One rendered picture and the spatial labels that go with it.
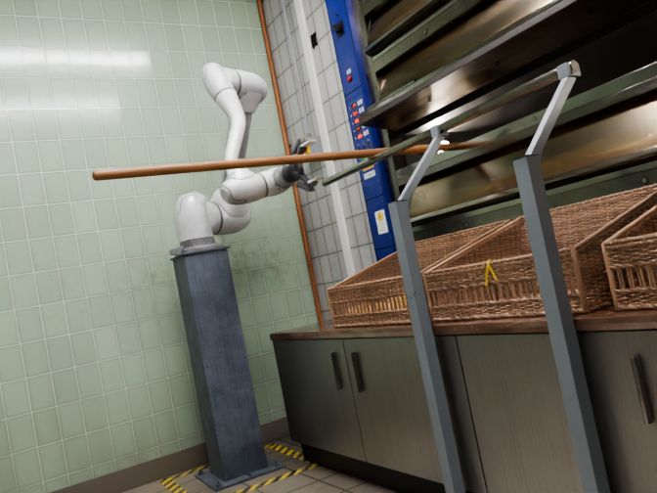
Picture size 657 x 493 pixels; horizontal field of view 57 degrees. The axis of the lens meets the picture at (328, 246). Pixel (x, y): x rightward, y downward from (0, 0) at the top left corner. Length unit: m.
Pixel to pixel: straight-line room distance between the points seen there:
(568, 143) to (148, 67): 2.14
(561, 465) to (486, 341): 0.34
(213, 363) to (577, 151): 1.67
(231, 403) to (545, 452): 1.51
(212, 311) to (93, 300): 0.61
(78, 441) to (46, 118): 1.48
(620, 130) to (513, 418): 0.90
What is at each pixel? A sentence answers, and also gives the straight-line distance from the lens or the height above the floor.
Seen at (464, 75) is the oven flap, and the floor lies 1.38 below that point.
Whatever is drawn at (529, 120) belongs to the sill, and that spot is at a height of 1.16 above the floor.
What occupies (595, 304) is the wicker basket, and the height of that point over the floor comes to 0.59.
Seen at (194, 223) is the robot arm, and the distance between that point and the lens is 2.76.
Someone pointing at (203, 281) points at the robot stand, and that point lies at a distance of 2.72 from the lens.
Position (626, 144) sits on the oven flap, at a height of 0.99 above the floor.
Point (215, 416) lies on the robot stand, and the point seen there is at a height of 0.29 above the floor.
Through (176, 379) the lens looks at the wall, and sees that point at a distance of 3.12.
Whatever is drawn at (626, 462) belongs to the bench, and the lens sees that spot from 1.51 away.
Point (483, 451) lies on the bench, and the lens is 1.80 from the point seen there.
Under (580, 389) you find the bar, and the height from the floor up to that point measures 0.43.
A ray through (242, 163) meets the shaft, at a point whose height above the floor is 1.19.
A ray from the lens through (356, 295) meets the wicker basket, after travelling 2.20.
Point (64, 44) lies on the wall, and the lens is 3.33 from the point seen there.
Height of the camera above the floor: 0.77
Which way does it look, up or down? 3 degrees up
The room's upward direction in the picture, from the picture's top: 11 degrees counter-clockwise
